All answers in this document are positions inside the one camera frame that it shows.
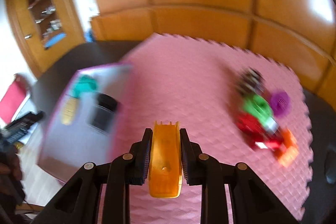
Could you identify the pink white cardboard box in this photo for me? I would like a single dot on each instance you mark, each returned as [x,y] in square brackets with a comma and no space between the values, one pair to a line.
[66,148]

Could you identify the pink foam puzzle mat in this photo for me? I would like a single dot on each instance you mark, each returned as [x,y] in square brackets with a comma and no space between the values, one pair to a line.
[193,83]

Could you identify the round metal door knob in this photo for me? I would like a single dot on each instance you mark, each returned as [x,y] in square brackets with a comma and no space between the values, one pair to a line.
[28,36]

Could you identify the brown pegged disc toy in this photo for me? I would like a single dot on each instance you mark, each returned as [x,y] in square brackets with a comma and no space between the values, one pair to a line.
[250,82]

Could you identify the black padded massage table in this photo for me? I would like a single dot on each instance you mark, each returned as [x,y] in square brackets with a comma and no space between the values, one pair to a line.
[48,88]

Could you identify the green white round toy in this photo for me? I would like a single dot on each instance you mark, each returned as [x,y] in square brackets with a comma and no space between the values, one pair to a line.
[258,107]

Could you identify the yellow orange curved piece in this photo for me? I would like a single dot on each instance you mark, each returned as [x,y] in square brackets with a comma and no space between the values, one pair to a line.
[165,167]

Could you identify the purple plastic funnel toy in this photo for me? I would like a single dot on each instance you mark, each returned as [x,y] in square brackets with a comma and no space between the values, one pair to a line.
[280,103]

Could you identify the black lidded plastic jar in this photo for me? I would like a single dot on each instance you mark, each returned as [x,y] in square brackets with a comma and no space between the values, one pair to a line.
[103,113]

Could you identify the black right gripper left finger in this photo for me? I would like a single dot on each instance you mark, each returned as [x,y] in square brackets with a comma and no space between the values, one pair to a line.
[100,192]

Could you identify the blue foam mat piece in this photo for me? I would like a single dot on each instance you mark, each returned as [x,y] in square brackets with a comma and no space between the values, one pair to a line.
[54,40]

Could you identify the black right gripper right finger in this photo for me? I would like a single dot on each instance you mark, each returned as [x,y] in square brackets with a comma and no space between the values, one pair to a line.
[230,191]

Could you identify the red cylinder capsule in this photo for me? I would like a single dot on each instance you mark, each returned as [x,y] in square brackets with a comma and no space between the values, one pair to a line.
[255,135]

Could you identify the black face-hole cushion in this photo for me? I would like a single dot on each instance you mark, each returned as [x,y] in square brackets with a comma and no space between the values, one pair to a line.
[330,167]

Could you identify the orange holed cube block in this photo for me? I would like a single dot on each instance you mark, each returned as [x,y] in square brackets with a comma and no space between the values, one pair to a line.
[288,150]

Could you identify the teal ribbed spool toy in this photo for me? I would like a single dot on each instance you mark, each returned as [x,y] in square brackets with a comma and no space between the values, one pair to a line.
[84,84]

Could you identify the yellow perforated oval toy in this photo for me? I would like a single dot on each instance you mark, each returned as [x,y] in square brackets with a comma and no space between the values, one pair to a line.
[69,111]

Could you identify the red panel on box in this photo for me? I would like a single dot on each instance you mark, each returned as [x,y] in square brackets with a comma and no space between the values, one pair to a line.
[14,97]

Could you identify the wooden door with niche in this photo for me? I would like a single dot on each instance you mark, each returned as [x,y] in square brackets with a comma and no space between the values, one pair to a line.
[44,19]

